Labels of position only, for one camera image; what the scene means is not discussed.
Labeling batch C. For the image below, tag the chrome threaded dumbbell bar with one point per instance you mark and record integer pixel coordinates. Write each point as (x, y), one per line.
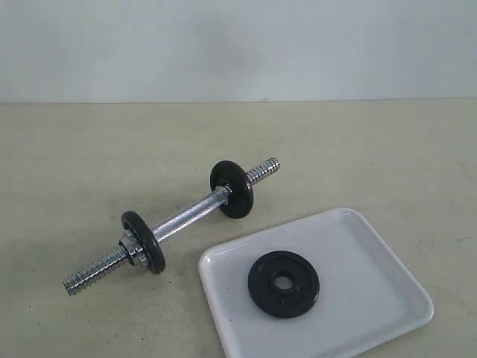
(106, 264)

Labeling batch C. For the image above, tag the black weight plate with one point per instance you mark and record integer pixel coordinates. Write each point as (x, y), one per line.
(240, 200)
(133, 221)
(283, 284)

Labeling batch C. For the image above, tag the chrome hex collar nut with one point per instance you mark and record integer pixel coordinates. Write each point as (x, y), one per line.
(135, 252)

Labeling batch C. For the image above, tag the white rectangular plastic tray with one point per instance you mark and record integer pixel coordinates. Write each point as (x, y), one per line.
(367, 297)

